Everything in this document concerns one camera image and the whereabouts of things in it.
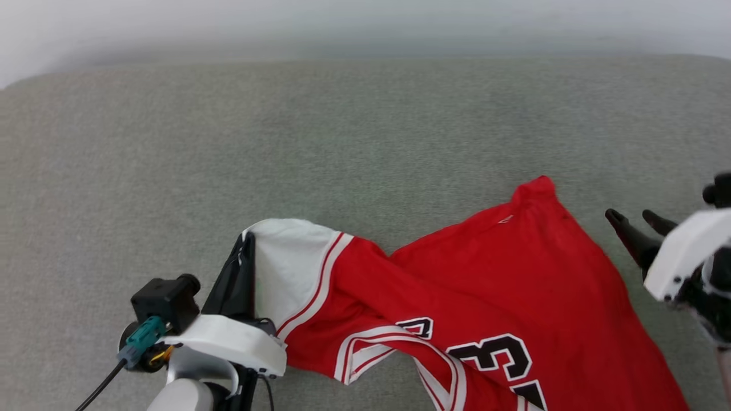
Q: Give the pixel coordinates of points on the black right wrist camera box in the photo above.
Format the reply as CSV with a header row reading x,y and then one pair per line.
x,y
721,191

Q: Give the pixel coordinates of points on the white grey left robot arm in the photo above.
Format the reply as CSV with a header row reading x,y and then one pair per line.
x,y
183,394

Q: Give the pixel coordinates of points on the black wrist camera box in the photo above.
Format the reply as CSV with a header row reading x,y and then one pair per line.
x,y
721,191
165,299

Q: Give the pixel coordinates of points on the red basketball jersey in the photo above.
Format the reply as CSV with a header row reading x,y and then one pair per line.
x,y
514,274

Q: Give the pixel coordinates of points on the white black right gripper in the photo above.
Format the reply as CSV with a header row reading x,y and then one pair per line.
x,y
685,251

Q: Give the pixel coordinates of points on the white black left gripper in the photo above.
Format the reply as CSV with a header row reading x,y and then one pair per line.
x,y
228,339

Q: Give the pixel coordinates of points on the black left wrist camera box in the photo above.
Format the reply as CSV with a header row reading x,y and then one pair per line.
x,y
165,299

